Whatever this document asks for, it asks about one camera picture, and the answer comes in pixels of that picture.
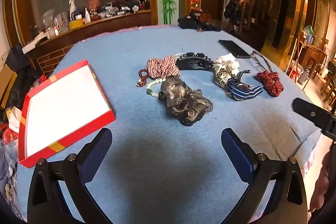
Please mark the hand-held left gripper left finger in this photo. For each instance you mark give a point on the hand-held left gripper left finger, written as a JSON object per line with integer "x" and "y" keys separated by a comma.
{"x": 101, "y": 145}

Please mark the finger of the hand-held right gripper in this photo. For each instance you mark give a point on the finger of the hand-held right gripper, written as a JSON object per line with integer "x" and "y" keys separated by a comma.
{"x": 312, "y": 113}

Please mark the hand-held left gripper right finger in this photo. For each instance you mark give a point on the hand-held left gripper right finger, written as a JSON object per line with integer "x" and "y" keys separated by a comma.
{"x": 235, "y": 148}

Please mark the red dotted scrunchie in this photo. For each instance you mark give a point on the red dotted scrunchie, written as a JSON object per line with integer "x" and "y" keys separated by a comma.
{"x": 273, "y": 85}

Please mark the red cardboard box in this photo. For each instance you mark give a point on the red cardboard box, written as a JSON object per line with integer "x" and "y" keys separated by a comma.
{"x": 65, "y": 108}

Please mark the blue striped bow hair clip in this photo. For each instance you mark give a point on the blue striped bow hair clip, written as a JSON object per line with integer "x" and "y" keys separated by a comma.
{"x": 241, "y": 92}

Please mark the brown organza scrunchie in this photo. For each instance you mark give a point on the brown organza scrunchie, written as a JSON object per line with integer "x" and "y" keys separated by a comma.
{"x": 183, "y": 103}

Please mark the leopard print scrunchie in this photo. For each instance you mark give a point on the leopard print scrunchie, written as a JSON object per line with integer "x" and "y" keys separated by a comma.
{"x": 223, "y": 79}

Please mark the white scrunchie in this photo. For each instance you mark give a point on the white scrunchie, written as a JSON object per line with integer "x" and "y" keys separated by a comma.
{"x": 225, "y": 60}

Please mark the person's right hand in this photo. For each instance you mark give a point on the person's right hand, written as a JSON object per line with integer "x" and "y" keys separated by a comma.
{"x": 321, "y": 184}

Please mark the wooden chair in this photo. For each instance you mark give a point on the wooden chair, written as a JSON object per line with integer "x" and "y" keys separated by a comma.
{"x": 330, "y": 82}

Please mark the wooden side table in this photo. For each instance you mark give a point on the wooden side table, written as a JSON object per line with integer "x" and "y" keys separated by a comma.
{"x": 313, "y": 56}

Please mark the blue tablecloth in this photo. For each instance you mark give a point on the blue tablecloth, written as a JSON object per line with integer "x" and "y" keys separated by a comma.
{"x": 157, "y": 161}

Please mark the eyeglasses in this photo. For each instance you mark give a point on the eyeglasses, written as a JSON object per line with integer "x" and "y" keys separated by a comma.
{"x": 255, "y": 54}

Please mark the white paper bag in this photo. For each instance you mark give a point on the white paper bag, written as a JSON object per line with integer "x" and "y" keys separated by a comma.
{"x": 15, "y": 119}

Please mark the red plastic bag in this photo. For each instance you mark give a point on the red plastic bag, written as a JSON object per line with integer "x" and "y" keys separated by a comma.
{"x": 9, "y": 134}

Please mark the black hair claw clip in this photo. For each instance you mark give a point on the black hair claw clip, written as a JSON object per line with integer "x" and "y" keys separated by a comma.
{"x": 194, "y": 64}

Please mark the red gingham scrunchie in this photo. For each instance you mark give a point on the red gingham scrunchie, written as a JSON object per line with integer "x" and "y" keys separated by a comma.
{"x": 162, "y": 67}

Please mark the black smartphone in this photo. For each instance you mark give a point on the black smartphone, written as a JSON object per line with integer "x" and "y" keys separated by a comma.
{"x": 233, "y": 48}

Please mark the black jacket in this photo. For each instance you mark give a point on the black jacket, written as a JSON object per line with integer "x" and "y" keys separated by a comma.
{"x": 21, "y": 77}

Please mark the wooden counter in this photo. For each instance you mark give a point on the wooden counter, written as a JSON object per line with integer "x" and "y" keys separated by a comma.
{"x": 105, "y": 27}

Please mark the wooden stair railing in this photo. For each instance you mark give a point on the wooden stair railing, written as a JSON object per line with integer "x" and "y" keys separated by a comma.
{"x": 256, "y": 8}

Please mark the yellow box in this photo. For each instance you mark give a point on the yellow box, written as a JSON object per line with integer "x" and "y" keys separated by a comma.
{"x": 75, "y": 24}

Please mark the clear plastic jars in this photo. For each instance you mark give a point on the clear plastic jars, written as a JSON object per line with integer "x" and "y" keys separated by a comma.
{"x": 61, "y": 23}

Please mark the small white bottle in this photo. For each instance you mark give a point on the small white bottle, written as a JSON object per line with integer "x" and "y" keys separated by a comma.
{"x": 87, "y": 16}

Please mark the dark backpack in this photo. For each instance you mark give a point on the dark backpack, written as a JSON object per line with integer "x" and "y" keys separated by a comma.
{"x": 232, "y": 10}

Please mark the black cloth bag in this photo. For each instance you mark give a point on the black cloth bag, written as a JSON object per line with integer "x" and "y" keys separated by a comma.
{"x": 189, "y": 22}

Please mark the pile of small containers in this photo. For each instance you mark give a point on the pile of small containers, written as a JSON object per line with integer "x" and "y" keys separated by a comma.
{"x": 115, "y": 10}

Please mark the white spray bottle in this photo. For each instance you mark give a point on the white spray bottle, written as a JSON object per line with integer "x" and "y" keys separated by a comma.
{"x": 72, "y": 11}

